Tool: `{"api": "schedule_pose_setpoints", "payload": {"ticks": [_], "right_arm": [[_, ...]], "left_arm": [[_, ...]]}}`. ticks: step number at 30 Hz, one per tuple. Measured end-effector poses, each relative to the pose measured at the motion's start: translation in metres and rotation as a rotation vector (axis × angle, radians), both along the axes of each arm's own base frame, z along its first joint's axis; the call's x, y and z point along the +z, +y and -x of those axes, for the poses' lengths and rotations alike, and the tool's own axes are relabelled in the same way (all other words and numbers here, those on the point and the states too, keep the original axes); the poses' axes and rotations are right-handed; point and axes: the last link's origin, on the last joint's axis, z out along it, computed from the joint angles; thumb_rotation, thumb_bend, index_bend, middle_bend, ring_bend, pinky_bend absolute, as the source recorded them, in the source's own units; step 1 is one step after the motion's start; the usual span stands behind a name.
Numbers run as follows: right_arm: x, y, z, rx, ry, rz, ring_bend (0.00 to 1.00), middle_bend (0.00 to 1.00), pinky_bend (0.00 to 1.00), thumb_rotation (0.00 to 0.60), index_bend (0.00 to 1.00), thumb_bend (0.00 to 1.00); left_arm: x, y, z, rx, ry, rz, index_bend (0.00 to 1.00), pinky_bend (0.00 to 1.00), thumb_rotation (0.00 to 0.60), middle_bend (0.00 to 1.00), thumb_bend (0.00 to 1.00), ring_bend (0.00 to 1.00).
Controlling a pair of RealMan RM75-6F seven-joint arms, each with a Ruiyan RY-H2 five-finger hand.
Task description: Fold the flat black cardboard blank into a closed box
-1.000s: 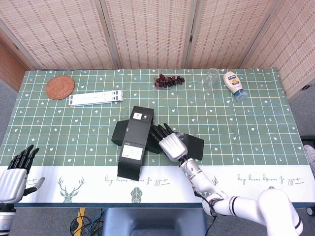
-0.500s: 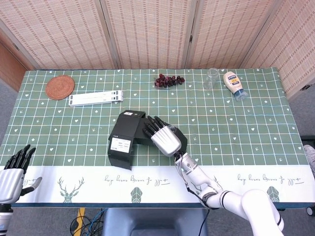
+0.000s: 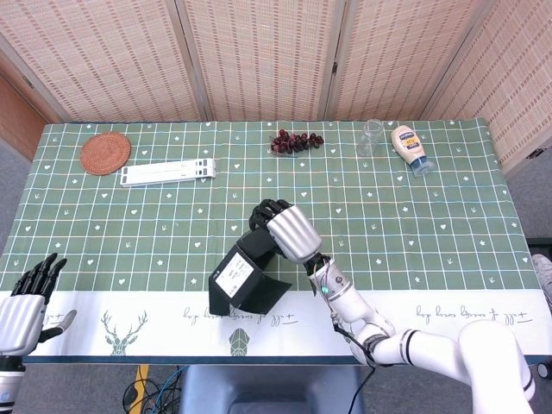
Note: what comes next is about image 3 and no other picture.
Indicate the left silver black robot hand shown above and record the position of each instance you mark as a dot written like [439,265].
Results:
[19,315]

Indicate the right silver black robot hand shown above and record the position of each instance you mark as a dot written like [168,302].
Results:
[293,233]

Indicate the black cardboard box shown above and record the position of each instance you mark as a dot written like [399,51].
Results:
[259,293]

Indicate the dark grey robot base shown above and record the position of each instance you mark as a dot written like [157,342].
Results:
[271,388]

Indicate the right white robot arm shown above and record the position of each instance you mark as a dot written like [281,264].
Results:
[353,302]

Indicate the dark red grape bunch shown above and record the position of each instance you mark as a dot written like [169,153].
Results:
[289,142]

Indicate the green checked deer tablecloth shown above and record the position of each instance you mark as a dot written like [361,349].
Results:
[388,207]

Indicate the clear glass jar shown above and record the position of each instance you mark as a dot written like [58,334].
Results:
[369,138]

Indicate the white folded stand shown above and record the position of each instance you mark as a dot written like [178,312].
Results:
[168,171]

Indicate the mayonnaise squeeze bottle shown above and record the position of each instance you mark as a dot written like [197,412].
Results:
[407,144]

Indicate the woven bamboo folding screen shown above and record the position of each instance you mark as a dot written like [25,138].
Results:
[259,56]

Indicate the round woven rattan coaster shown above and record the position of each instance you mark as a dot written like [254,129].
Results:
[104,153]

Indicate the grey white shoe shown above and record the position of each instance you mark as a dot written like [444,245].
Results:
[543,276]

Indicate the black caster wheel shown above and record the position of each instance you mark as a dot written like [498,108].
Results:
[542,369]

